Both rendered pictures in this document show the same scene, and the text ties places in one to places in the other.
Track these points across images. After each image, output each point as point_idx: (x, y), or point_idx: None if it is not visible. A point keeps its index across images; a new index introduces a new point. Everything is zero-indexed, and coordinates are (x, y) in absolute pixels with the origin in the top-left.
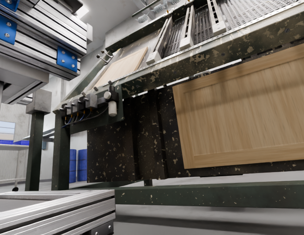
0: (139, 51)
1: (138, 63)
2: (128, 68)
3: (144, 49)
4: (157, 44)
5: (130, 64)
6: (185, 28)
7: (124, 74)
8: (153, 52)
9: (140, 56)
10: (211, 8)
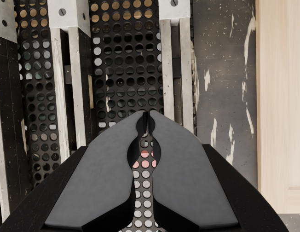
0: (293, 191)
1: (259, 66)
2: (299, 55)
3: (267, 190)
4: (182, 112)
5: None
6: (76, 121)
7: None
8: (179, 27)
9: (268, 128)
10: (0, 204)
